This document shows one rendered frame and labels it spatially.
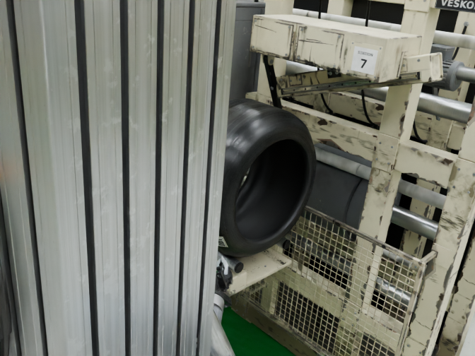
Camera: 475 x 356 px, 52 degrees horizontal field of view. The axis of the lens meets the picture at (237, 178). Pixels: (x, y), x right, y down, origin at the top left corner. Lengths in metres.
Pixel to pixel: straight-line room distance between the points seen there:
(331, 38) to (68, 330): 1.49
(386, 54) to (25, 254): 1.42
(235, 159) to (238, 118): 0.16
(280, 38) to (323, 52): 0.21
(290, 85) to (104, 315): 1.69
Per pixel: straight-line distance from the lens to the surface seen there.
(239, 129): 1.67
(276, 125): 1.73
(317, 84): 2.01
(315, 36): 1.84
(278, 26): 1.95
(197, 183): 0.56
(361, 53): 1.73
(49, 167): 0.40
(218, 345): 1.30
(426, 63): 1.78
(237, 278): 1.90
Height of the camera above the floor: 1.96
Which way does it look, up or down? 24 degrees down
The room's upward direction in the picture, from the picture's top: 5 degrees clockwise
